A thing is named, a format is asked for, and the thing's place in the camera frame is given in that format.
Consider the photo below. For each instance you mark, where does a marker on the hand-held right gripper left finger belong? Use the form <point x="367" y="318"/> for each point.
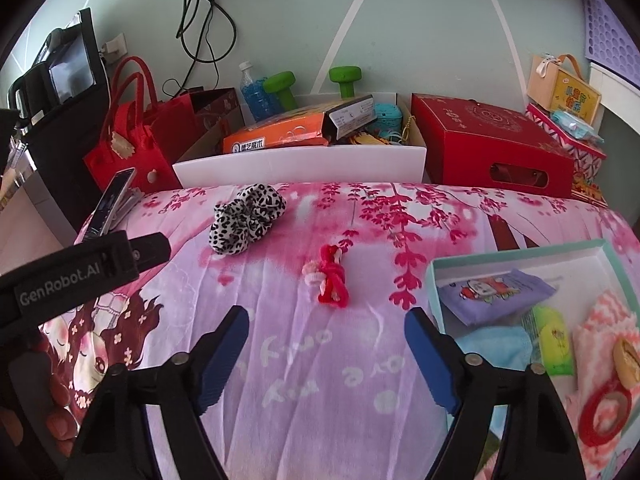
<point x="222" y="360"/>

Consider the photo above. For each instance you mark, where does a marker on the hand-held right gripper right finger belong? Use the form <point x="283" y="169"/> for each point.
<point x="432" y="360"/>

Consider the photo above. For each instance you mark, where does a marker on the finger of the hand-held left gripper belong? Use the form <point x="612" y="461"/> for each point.
<point x="150" y="252"/>

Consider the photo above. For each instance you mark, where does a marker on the blue face mask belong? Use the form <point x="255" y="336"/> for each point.
<point x="492" y="350"/>

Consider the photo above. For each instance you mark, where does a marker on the purple wet wipes pack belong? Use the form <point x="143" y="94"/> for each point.
<point x="490" y="290"/>

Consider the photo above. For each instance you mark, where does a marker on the white tray with teal rim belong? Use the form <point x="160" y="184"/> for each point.
<point x="480" y="270"/>

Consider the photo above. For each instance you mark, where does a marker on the yellow-green tissue packet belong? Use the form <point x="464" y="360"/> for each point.
<point x="552" y="345"/>

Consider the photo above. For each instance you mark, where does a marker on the red tape roll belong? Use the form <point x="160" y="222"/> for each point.
<point x="590" y="420"/>

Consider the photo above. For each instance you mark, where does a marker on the pink and white fluffy towel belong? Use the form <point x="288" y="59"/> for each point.
<point x="600" y="325"/>

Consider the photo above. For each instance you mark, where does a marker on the amber yellow soap packet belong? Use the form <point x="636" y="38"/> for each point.
<point x="625" y="360"/>

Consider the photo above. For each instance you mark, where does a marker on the person's left hand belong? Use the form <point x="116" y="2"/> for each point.
<point x="62" y="427"/>

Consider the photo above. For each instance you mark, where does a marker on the white phone clip stand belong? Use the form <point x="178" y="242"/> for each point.
<point x="131" y="200"/>

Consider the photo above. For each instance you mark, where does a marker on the smartphone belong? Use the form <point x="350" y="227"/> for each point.
<point x="107" y="205"/>

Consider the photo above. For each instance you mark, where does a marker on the printed cartoon blanket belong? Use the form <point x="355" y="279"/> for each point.
<point x="310" y="360"/>

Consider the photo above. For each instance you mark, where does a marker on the red felt handbag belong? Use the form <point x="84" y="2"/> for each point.
<point x="135" y="165"/>

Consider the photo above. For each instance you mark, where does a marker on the leopard print scrunchie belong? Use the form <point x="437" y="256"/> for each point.
<point x="245" y="220"/>

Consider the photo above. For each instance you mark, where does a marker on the black cabinet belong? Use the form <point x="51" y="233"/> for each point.
<point x="65" y="150"/>

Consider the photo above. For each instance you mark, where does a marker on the red paper bag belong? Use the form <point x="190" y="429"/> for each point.
<point x="175" y="120"/>

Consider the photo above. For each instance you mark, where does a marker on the white storage bin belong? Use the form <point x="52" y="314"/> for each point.
<point x="300" y="165"/>

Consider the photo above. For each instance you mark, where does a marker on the orange cardboard box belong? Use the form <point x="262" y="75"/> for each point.
<point x="280" y="132"/>

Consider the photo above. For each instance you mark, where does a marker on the bottle of blue liquid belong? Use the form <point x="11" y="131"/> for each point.
<point x="255" y="95"/>

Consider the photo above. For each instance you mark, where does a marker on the black device with screen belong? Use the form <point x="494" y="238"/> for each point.
<point x="70" y="70"/>

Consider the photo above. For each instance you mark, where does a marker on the green dumbbell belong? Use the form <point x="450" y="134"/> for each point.
<point x="280" y="87"/>
<point x="345" y="76"/>

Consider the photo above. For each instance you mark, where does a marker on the red gift box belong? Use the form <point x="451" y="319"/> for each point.
<point x="480" y="140"/>

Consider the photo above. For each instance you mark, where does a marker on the orange patterned paper box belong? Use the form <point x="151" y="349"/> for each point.
<point x="590" y="190"/>

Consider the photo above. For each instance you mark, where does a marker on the black packet with white label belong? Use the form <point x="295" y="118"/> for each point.
<point x="350" y="115"/>

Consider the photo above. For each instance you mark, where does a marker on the red and white patterned box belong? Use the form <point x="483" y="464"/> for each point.
<point x="580" y="160"/>

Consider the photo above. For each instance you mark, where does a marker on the teal round case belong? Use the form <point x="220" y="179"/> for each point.
<point x="387" y="115"/>

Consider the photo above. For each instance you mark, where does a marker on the light blue wipes packet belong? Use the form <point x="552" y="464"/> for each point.
<point x="575" y="125"/>

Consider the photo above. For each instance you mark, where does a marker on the white furniture panel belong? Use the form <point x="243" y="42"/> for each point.
<point x="617" y="95"/>

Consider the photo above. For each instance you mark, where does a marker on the purple perforated panel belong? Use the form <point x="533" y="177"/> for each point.
<point x="612" y="20"/>

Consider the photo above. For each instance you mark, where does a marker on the white wall socket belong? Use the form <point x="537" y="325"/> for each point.
<point x="115" y="47"/>

